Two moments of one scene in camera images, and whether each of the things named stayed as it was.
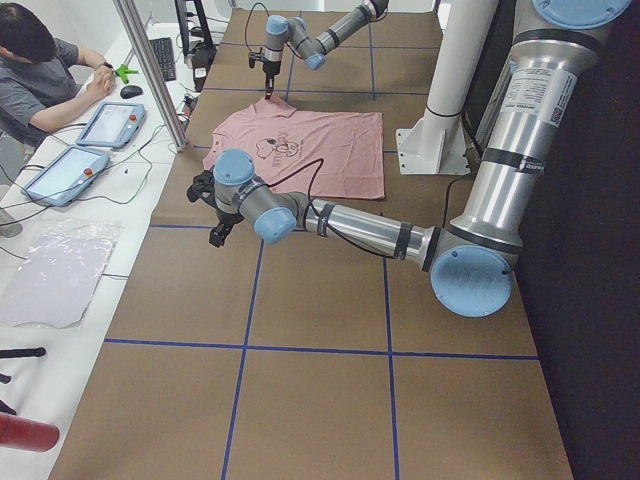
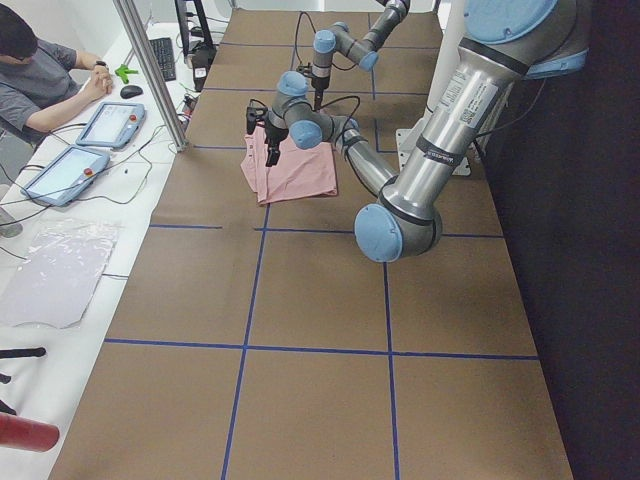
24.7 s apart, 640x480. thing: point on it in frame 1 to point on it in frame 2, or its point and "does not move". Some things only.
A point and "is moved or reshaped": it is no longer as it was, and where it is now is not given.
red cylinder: [17, 432] does not move
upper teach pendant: [113, 125] does not move
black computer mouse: [130, 91] does not move
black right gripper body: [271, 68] to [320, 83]
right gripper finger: [269, 85] to [318, 98]
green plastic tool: [124, 71] does not move
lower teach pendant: [64, 177] does not move
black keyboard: [164, 52] does not move
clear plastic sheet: [58, 272] does not move
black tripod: [13, 353] does not move
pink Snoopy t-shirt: [326, 155] is moved or reshaped
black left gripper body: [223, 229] to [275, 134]
